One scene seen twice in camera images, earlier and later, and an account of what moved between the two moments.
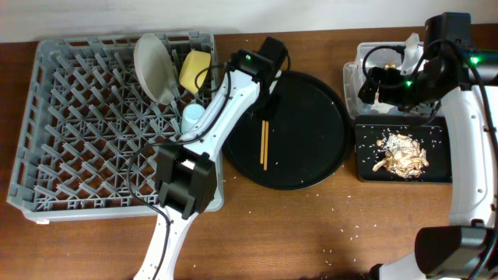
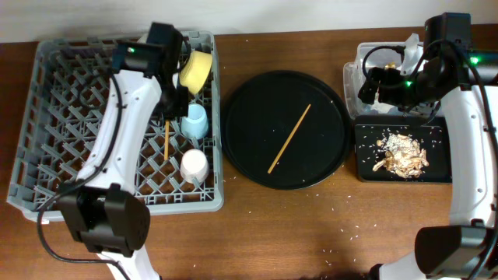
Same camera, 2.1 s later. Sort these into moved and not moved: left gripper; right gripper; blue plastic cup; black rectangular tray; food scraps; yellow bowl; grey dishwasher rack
Moved: left gripper
Not moved: food scraps; black rectangular tray; grey dishwasher rack; right gripper; yellow bowl; blue plastic cup
